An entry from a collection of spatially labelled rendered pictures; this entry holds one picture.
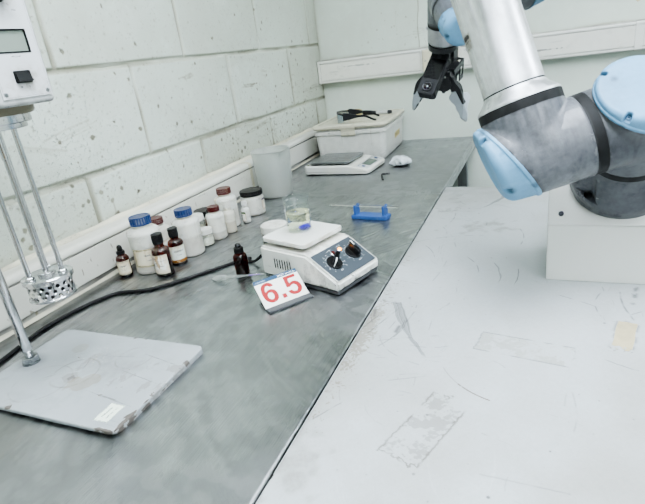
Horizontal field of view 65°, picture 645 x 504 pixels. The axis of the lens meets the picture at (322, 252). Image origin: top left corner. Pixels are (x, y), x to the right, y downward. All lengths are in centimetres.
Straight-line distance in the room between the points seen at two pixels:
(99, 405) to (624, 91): 80
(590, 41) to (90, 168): 177
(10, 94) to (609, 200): 83
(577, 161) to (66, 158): 99
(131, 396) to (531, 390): 53
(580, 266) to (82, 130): 105
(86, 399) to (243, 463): 28
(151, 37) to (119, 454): 109
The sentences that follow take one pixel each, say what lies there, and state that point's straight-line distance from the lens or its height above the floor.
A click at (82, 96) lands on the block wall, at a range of 129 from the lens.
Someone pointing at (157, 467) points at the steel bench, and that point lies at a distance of 65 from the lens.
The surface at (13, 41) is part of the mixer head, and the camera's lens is 72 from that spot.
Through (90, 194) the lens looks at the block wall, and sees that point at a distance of 128.
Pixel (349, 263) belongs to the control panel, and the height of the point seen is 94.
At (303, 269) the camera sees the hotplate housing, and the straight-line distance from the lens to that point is 95.
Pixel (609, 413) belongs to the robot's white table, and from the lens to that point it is 68.
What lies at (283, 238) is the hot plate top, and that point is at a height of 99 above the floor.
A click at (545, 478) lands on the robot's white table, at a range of 59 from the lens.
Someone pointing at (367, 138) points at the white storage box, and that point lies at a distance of 201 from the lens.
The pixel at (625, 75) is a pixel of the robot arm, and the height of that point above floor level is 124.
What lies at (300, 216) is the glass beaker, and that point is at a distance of 99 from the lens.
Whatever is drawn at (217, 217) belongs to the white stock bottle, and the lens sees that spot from 131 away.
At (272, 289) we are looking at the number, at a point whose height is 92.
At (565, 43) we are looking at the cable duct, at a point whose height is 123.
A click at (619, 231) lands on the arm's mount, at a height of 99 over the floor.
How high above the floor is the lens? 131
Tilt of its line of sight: 21 degrees down
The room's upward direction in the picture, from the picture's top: 8 degrees counter-clockwise
